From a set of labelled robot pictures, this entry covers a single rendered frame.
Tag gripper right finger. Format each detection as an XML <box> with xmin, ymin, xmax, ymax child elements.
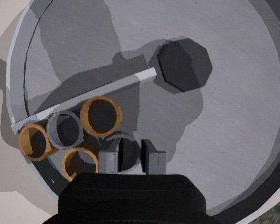
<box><xmin>141</xmin><ymin>139</ymin><xmax>167</xmax><ymax>175</ymax></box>

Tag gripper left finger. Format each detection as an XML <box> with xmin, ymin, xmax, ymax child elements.
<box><xmin>98</xmin><ymin>138</ymin><xmax>123</xmax><ymax>174</ymax></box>

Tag grey metal bushing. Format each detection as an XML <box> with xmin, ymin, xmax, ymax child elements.
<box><xmin>101</xmin><ymin>131</ymin><xmax>141</xmax><ymax>174</ymax></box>
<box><xmin>46</xmin><ymin>111</ymin><xmax>90</xmax><ymax>150</ymax></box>

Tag bronze bushing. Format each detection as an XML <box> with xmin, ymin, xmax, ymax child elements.
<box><xmin>80</xmin><ymin>96</ymin><xmax>122</xmax><ymax>137</ymax></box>
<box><xmin>62</xmin><ymin>142</ymin><xmax>101</xmax><ymax>181</ymax></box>
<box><xmin>18</xmin><ymin>123</ymin><xmax>59</xmax><ymax>161</ymax></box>

